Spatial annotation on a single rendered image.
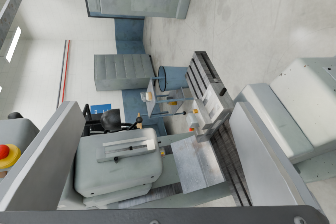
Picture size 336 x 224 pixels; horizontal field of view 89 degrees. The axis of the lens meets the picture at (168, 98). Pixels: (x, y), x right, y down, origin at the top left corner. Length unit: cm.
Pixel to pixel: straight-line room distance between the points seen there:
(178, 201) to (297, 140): 71
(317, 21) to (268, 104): 104
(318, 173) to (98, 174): 140
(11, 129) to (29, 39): 822
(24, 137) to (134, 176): 37
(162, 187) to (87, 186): 56
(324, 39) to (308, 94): 92
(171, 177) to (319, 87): 88
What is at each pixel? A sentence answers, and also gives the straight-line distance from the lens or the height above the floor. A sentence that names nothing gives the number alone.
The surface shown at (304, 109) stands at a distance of 86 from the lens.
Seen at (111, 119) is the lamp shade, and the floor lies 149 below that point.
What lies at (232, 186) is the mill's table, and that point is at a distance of 98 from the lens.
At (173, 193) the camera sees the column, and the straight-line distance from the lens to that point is 117.
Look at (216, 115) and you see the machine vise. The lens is 82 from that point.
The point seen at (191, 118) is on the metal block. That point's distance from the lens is 90.
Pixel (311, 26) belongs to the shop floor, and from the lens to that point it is 179.
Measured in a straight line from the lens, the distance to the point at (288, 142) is 80.
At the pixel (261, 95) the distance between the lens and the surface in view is 87.
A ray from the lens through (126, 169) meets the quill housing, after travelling 69.
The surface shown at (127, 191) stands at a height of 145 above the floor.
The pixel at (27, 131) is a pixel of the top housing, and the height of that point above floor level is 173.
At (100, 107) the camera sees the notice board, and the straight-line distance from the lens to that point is 596.
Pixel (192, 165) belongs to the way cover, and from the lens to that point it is 119.
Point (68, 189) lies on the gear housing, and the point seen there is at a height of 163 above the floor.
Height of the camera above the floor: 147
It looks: 17 degrees down
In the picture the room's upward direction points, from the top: 95 degrees counter-clockwise
